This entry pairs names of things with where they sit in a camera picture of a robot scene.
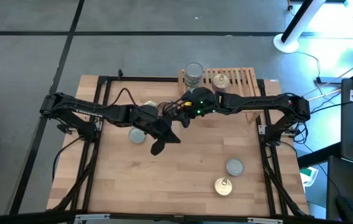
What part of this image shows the black computer mouse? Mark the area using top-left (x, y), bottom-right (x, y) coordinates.
top-left (334, 195), bottom-right (353, 220)

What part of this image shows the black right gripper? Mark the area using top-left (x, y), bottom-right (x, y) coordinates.
top-left (179, 86), bottom-right (221, 129)

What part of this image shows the black metal table frame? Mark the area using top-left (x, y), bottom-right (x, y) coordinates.
top-left (47, 74), bottom-right (313, 218)

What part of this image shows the black arm base cable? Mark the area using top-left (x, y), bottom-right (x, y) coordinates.
top-left (52, 139), bottom-right (80, 183)

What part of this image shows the white tower fan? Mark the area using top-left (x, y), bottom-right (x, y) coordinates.
top-left (272, 0), bottom-right (328, 54)

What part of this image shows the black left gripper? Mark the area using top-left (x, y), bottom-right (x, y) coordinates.
top-left (139, 105), bottom-right (182, 156)

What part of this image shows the wooden slatted shelf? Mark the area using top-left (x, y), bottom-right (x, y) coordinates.
top-left (177, 67), bottom-right (260, 124)

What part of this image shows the long silver mounting bracket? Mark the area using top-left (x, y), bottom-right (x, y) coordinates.
top-left (75, 213), bottom-right (110, 222)
top-left (247, 217), bottom-right (285, 224)

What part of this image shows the black horizontal bar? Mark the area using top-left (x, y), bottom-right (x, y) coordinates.
top-left (0, 210), bottom-right (353, 224)

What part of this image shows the green and white packet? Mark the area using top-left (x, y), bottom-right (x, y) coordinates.
top-left (299, 166), bottom-right (319, 187)

